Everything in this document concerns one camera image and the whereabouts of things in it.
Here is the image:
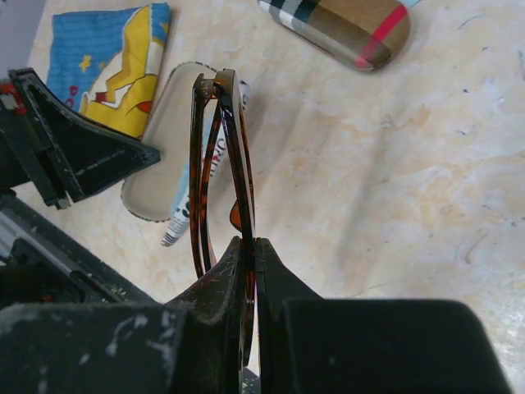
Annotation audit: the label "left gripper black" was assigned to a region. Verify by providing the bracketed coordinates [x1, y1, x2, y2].
[1, 68, 160, 209]

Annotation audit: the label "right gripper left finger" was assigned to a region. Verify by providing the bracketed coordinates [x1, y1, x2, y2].
[1, 238, 245, 393]

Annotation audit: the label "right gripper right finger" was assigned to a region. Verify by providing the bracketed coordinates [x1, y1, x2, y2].
[255, 238, 511, 393]

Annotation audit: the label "flag newsprint glasses case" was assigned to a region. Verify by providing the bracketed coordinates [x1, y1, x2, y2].
[121, 61, 252, 248]

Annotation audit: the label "brown tortoise sunglasses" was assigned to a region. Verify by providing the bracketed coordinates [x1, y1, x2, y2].
[188, 68, 258, 370]

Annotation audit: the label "blue yellow cartoon pouch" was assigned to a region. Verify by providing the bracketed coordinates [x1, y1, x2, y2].
[46, 2, 171, 138]

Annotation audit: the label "plaid glasses case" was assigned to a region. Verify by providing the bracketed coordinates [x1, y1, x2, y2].
[258, 0, 411, 71]

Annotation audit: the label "light blue cloth rear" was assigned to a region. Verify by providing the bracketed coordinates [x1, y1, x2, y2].
[399, 0, 421, 8]

